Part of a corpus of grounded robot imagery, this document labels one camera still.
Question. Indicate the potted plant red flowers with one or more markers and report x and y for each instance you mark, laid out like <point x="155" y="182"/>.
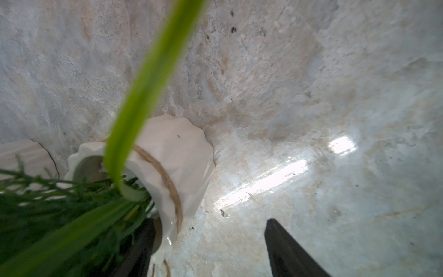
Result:
<point x="148" y="168"/>

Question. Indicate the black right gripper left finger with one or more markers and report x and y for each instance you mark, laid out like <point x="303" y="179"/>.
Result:
<point x="137" y="255"/>

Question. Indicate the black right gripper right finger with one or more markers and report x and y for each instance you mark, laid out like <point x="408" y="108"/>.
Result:
<point x="287" y="258"/>

